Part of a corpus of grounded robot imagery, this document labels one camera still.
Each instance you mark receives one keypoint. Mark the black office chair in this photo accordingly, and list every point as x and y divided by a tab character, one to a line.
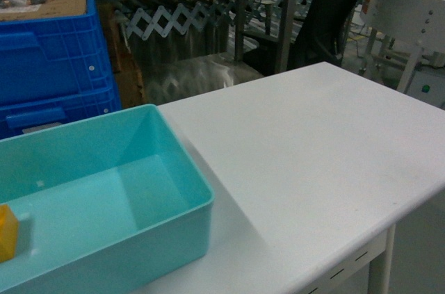
318	40

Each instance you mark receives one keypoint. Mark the expandable roller conveyor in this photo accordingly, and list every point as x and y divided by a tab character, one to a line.
163	17

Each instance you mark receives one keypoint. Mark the white round conveyor table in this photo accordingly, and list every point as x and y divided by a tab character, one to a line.
401	31

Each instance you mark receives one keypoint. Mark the yellow toy block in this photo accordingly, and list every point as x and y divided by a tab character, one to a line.
9	233

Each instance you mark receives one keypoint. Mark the teal plastic box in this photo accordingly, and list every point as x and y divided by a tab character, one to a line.
105	205

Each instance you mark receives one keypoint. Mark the blue crate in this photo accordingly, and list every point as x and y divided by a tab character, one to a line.
18	119
53	57

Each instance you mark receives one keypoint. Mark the blue crate lower right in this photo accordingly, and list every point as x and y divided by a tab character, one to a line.
18	119

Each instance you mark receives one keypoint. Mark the brown cardboard sheet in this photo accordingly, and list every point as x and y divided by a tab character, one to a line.
53	8

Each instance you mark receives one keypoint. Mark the blue crate upper right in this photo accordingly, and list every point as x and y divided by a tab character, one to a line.
53	57

